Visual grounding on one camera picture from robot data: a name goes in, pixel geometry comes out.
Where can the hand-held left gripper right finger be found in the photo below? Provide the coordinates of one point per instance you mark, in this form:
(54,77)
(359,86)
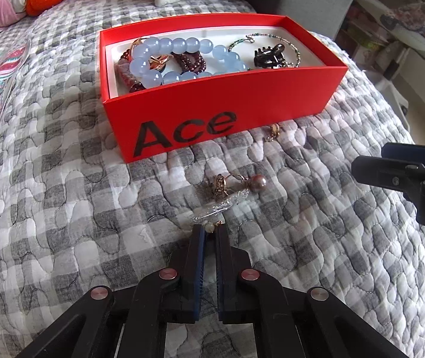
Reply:
(220,268)

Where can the dark brown hair claw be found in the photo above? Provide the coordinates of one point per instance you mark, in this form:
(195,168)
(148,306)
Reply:
(268,56)

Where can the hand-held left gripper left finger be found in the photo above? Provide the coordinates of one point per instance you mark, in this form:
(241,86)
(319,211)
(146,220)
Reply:
(197,268)

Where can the pink pearl earring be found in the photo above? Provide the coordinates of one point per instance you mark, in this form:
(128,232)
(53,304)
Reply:
(255,182)

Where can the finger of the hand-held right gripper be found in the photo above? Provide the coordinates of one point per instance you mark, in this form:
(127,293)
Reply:
(410,153)
(384,173)

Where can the white shelf unit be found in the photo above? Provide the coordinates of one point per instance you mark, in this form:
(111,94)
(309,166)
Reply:
(421,82)

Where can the small clear plastic bag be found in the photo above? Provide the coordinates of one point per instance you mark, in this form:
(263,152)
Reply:
(227,204)

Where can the red cardboard box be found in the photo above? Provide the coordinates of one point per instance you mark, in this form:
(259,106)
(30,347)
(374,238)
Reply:
(272,97)

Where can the small pale stud earring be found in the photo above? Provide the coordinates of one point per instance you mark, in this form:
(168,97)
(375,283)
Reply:
(209,227)

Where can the small gold earring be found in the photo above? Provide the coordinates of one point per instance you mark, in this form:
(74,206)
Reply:
(274,131)

